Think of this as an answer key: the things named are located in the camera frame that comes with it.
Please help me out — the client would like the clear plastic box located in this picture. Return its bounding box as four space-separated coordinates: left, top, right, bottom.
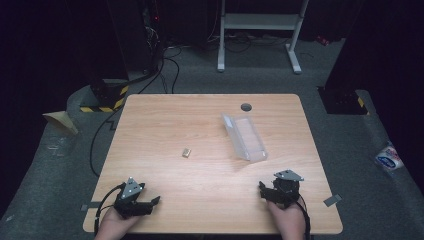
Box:
220 112 269 164

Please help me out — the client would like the brown cardboard piece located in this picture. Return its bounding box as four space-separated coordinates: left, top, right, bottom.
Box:
42 110 80 137

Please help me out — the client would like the grey tape strip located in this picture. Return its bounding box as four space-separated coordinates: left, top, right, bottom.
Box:
322 193 343 208
80 201 102 212

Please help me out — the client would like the dark equipment rack with wires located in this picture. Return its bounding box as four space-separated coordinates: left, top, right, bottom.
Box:
141 0 168 73

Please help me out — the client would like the white tissue packet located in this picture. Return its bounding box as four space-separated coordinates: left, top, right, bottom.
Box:
374 143 405 172

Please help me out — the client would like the left hand-held gripper black cable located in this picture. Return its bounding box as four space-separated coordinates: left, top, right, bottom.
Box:
93 184 125 236

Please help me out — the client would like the right hand-held gripper black cable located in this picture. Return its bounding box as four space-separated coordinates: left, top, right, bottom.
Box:
295 194 312 240

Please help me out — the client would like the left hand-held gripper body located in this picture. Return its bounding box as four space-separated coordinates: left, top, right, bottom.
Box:
113 176 152 220

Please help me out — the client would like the person's left hand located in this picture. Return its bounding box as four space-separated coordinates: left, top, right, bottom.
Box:
94 207 142 240

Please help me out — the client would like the white metal stand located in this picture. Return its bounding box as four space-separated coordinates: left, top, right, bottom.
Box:
216 0 310 75

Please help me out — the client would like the hand-held gripper black cable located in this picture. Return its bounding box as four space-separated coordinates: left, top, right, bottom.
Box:
295 194 312 240
93 184 125 236

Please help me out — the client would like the black pillar with striped base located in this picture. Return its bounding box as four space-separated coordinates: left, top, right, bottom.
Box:
317 0 424 116
64 0 158 114

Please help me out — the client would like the black floor cable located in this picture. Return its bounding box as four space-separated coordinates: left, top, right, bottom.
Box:
89 46 182 178

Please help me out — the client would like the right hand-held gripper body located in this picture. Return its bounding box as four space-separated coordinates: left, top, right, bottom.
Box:
270 169 305 210

